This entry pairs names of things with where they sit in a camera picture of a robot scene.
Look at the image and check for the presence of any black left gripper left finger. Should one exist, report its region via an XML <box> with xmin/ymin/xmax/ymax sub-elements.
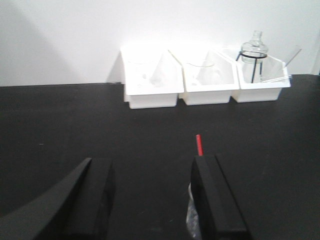
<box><xmin>0</xmin><ymin>158</ymin><xmax>116</xmax><ymax>240</ymax></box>

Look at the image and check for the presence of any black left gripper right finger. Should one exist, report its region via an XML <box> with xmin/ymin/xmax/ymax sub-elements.
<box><xmin>190</xmin><ymin>155</ymin><xmax>252</xmax><ymax>240</ymax></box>

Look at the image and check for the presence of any red plastic spoon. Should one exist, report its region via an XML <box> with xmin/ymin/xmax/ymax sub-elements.
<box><xmin>195</xmin><ymin>134</ymin><xmax>204</xmax><ymax>156</ymax></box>

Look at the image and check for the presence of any left glass beaker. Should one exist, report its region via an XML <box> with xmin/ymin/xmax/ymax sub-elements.
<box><xmin>185</xmin><ymin>183</ymin><xmax>202</xmax><ymax>240</ymax></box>

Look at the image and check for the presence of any middle white plastic bin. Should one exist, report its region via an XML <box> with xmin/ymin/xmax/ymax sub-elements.
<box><xmin>169</xmin><ymin>48</ymin><xmax>240</xmax><ymax>106</ymax></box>

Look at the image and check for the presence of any white plastic bin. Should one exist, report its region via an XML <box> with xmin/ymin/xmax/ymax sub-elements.
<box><xmin>220</xmin><ymin>46</ymin><xmax>291</xmax><ymax>103</ymax></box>
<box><xmin>169</xmin><ymin>48</ymin><xmax>240</xmax><ymax>106</ymax></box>
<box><xmin>120</xmin><ymin>45</ymin><xmax>184</xmax><ymax>109</ymax></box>

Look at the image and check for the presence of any right white plastic bin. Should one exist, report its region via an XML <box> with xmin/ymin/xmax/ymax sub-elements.
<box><xmin>220</xmin><ymin>46</ymin><xmax>291</xmax><ymax>103</ymax></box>

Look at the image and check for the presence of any left white plastic bin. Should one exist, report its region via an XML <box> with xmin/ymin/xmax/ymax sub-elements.
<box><xmin>120</xmin><ymin>45</ymin><xmax>184</xmax><ymax>109</ymax></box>

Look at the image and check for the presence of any glass flask on stand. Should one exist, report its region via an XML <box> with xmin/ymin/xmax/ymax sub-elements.
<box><xmin>241</xmin><ymin>30</ymin><xmax>268</xmax><ymax>57</ymax></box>

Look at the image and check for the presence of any clear glass test tube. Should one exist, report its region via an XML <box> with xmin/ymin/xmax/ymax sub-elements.
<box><xmin>262</xmin><ymin>45</ymin><xmax>303</xmax><ymax>83</ymax></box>

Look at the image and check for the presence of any black wire tripod stand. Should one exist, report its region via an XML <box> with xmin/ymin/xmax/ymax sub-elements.
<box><xmin>236</xmin><ymin>50</ymin><xmax>268</xmax><ymax>83</ymax></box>

